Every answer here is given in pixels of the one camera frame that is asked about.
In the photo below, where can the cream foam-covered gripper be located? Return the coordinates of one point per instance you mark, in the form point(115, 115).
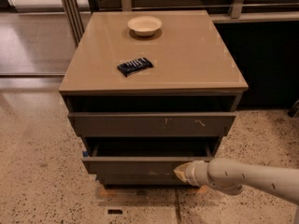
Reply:
point(192, 172)

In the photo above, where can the grey drawer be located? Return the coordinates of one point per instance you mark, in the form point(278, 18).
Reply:
point(185, 124)
point(145, 159)
point(140, 180)

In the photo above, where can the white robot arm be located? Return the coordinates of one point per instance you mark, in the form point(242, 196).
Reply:
point(229, 177)

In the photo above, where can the grey bottom drawer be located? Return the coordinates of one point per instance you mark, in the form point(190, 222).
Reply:
point(140, 180)

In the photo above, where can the grey drawer cabinet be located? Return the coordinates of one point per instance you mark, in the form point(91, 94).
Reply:
point(193, 71)

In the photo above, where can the grey top drawer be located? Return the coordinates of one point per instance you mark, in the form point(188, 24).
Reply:
point(185, 124)

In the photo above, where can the black floor label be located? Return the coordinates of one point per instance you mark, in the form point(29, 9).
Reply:
point(114, 212)

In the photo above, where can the blue tape piece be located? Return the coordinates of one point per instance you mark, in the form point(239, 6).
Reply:
point(85, 154)

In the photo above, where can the dark blue snack packet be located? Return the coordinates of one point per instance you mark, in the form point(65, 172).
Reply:
point(134, 66)

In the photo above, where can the white bowl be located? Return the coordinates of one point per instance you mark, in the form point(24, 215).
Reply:
point(144, 25)

